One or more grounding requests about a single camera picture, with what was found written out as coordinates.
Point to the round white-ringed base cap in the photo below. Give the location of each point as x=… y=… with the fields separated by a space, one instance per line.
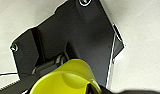
x=84 y=1
x=14 y=47

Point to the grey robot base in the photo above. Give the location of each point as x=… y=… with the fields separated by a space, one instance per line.
x=79 y=36

